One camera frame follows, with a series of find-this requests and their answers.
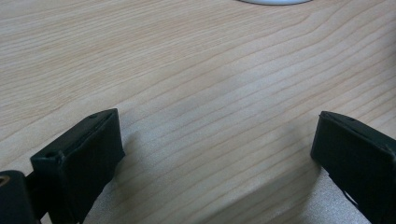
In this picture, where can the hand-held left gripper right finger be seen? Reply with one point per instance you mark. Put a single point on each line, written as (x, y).
(361, 161)

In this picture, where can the white plate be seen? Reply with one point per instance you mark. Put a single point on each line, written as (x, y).
(274, 1)

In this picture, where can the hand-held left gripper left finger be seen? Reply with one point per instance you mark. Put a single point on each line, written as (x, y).
(77, 161)

